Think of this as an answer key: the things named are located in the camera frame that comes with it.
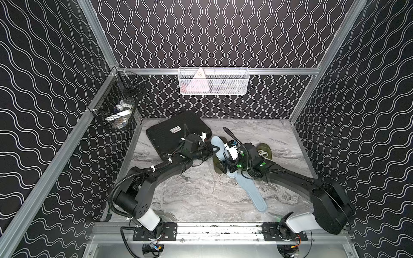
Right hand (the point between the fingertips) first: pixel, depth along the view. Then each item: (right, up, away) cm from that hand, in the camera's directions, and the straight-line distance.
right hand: (222, 160), depth 84 cm
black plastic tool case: (-35, +12, +21) cm, 42 cm away
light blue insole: (-2, +9, +2) cm, 10 cm away
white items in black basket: (-48, +24, -9) cm, 54 cm away
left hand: (-1, +8, -2) cm, 8 cm away
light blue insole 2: (+16, -17, +1) cm, 24 cm away
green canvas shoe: (+26, +4, +10) cm, 28 cm away
